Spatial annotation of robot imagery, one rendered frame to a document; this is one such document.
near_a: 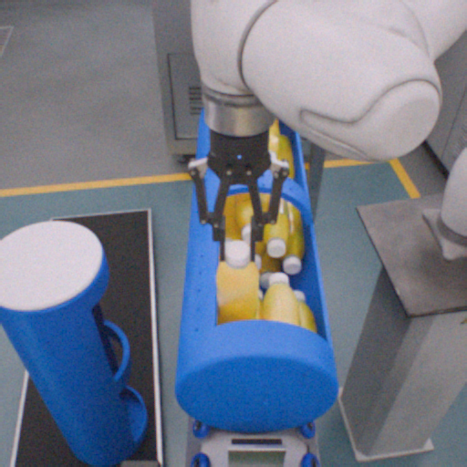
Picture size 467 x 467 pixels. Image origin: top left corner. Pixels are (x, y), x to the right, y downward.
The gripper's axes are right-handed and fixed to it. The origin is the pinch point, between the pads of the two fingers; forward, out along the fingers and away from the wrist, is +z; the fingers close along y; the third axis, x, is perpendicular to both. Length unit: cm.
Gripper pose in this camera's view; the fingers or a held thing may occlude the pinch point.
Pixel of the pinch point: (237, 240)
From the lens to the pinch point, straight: 75.6
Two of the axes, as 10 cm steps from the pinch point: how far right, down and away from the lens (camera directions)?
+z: 0.0, 7.1, 7.0
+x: -0.1, 7.0, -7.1
